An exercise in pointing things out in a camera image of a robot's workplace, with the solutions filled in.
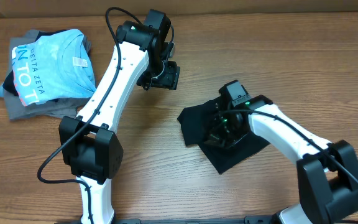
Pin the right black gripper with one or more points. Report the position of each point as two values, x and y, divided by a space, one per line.
214 137

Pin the black t-shirt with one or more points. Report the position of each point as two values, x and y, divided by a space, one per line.
194 121

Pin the light blue folded t-shirt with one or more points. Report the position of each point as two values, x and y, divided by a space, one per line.
52 68

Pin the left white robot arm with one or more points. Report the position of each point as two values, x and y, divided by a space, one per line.
89 142

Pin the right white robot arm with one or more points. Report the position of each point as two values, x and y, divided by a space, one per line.
327 172

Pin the grey folded t-shirt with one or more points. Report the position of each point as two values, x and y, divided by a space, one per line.
59 108

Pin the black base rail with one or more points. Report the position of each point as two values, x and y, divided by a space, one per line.
246 220

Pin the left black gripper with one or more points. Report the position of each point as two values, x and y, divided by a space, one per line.
169 79

